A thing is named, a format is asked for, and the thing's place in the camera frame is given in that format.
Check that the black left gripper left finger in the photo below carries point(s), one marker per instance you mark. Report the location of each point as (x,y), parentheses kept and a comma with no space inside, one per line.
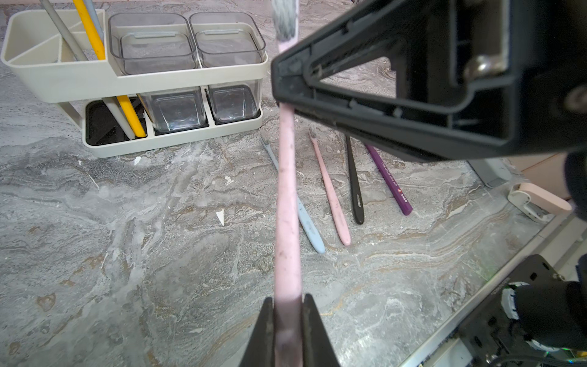
(260,351)

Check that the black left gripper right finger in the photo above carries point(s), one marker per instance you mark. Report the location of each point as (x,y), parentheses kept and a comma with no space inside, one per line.
(317,348)

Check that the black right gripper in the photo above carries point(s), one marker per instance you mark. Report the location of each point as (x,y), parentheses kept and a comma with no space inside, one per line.
(523,89)

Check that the pink toothbrush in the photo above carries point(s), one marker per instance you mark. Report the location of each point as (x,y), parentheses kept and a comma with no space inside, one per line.
(341,225)
(288,278)

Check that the pale blue toothbrush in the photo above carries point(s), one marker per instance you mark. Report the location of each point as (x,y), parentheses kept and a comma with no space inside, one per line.
(306,222)

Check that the light blue toothbrush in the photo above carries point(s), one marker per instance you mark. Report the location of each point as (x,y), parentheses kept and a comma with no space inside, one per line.
(94,17)

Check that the grey green toothbrush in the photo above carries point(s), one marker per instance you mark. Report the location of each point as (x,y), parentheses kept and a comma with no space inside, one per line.
(85,83)

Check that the purple toothbrush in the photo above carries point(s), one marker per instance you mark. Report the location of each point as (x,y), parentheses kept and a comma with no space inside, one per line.
(394,187)

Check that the black toothbrush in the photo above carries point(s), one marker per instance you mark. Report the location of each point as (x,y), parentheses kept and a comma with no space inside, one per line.
(356,195)

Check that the cream toothbrush holder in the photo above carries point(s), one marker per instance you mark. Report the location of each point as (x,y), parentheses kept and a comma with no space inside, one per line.
(34,51)

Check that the grey flat bar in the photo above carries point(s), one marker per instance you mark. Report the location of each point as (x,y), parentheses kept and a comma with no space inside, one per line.
(491,171)

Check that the pink white small device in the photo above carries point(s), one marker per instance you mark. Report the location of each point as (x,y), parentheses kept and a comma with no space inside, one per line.
(536,203)

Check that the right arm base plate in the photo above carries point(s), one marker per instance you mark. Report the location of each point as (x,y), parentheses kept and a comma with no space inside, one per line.
(487,332)

